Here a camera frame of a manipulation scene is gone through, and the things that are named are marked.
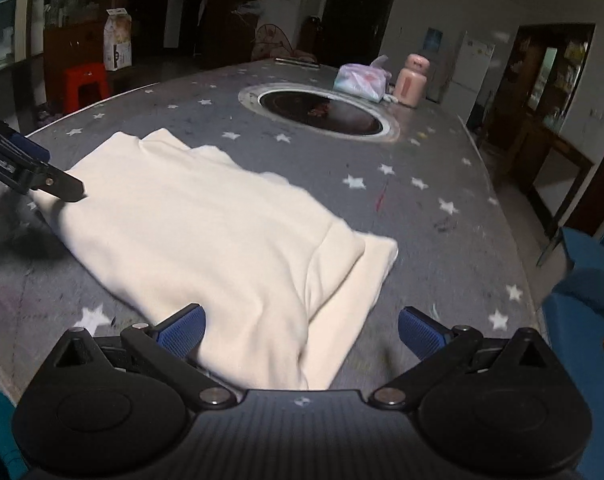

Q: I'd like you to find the wooden glass-door cabinet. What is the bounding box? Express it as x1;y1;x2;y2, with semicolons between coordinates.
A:
514;25;595;126

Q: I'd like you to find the cream sweatshirt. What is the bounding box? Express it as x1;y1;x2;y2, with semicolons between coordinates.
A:
32;128;399;391

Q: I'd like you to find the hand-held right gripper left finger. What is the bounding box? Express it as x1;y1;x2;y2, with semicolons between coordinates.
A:
49;304;238;408

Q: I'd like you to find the red plastic stool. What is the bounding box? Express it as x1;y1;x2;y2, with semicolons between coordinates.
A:
62;62;112;113

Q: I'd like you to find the pink water bottle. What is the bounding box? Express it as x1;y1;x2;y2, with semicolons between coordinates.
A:
393;53;429;108

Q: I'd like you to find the grey star-printed table cover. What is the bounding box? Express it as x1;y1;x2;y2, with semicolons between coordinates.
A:
0;57;538;411

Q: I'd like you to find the dark wooden shelf unit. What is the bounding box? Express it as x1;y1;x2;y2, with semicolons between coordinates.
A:
197;0;270;58

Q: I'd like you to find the glass display shelf cabinet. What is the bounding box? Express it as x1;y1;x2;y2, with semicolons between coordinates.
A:
0;0;48;126

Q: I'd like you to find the dark wooden side table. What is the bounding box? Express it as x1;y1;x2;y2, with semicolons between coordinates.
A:
502;110;595;238

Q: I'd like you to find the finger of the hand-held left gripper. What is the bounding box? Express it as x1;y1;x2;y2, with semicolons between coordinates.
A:
0;114;51;163
0;147;86;204

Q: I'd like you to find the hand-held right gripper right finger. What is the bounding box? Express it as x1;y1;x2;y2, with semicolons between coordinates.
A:
369;306;563;408

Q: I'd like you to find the white printed paper bag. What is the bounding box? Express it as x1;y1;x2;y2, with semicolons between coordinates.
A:
103;8;134;72

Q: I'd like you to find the white refrigerator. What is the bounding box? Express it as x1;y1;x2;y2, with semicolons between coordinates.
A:
439;32;496;121

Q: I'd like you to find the round black induction hob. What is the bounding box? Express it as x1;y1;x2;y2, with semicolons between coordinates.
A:
238;83;400;143

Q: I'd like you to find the blue upholstered chair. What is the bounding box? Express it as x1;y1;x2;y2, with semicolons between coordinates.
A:
542;226;604;480

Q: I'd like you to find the dark wooden door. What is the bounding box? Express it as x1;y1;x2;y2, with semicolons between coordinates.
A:
322;0;400;56

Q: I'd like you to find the brown wooden low cabinet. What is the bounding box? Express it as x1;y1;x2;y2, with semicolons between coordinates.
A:
44;22;108;106

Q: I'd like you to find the clear plastic tissue pack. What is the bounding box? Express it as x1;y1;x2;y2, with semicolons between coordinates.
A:
333;63;390;103

